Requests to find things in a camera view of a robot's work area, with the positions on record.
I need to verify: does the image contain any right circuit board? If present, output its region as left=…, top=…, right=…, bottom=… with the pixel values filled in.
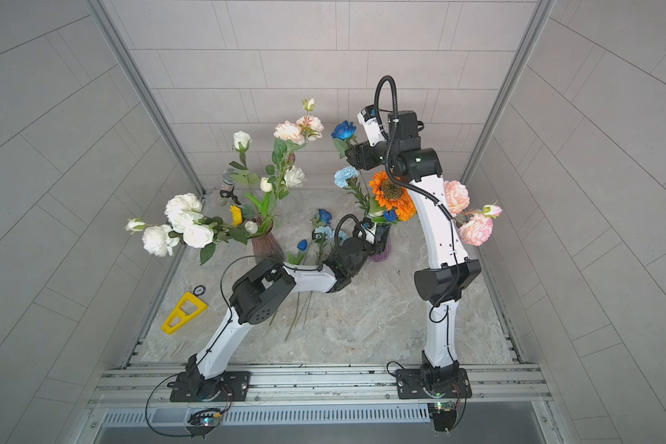
left=427, top=401, right=458, bottom=434

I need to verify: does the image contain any yellow tag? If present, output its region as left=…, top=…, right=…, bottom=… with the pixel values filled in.
left=161, top=285, right=208, bottom=335

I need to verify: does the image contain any left circuit board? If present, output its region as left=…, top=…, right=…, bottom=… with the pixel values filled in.
left=186, top=408, right=223, bottom=438

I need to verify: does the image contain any white rose bud stem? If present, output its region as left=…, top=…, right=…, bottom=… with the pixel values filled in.
left=229, top=131, right=260, bottom=188

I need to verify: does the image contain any yellow sunflower left vase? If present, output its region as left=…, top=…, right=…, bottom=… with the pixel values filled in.
left=229, top=205, right=243, bottom=227

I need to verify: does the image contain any blue tulip right vase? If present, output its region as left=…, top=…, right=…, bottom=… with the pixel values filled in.
left=383, top=209, right=398, bottom=224

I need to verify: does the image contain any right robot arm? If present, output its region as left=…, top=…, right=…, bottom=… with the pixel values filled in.
left=345, top=105, right=481, bottom=398

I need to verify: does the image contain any orange gerbera flower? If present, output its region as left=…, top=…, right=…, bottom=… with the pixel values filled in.
left=369, top=171, right=416, bottom=221

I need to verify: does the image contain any dark blue rose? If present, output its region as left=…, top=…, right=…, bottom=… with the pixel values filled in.
left=285, top=209, right=332, bottom=340

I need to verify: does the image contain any circuit board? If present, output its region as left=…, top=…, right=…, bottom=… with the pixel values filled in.
left=186, top=408, right=223, bottom=438
left=427, top=401, right=458, bottom=434

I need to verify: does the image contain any white rose left vase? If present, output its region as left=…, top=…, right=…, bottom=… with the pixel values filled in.
left=284, top=166, right=305, bottom=189

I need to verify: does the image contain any light blue carnation right vase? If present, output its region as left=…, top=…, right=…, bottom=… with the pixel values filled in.
left=334, top=166, right=370, bottom=213

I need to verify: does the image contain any pink roses stem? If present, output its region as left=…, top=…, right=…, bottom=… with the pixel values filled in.
left=444, top=181, right=503, bottom=247

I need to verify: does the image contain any blue purple glass vase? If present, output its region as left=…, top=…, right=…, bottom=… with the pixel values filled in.
left=369, top=224, right=391, bottom=263

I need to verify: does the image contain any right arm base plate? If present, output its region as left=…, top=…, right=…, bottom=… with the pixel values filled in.
left=395, top=364, right=473, bottom=401

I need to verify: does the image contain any aluminium rail frame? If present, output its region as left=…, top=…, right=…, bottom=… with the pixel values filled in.
left=68, top=364, right=570, bottom=443

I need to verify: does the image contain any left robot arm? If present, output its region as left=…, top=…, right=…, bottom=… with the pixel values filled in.
left=176, top=218, right=389, bottom=396

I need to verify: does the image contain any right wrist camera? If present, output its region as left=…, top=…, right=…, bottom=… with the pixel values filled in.
left=357, top=105, right=386, bottom=146

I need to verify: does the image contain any dark blue rose vase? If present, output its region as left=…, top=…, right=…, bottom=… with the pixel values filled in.
left=331, top=120, right=357, bottom=158

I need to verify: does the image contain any white rose bouquet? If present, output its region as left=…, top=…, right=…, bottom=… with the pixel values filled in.
left=125, top=194, right=260, bottom=265

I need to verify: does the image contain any small blue tulip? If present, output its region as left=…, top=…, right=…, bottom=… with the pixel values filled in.
left=287, top=240, right=308, bottom=334

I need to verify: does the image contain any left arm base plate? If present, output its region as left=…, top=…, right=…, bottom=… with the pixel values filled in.
left=168, top=371, right=252, bottom=403

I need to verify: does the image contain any pink rose spray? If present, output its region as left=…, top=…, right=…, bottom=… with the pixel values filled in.
left=268, top=98, right=325, bottom=188

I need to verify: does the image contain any dark red glass vase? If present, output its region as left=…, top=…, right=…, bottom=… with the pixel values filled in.
left=250, top=222, right=284, bottom=263

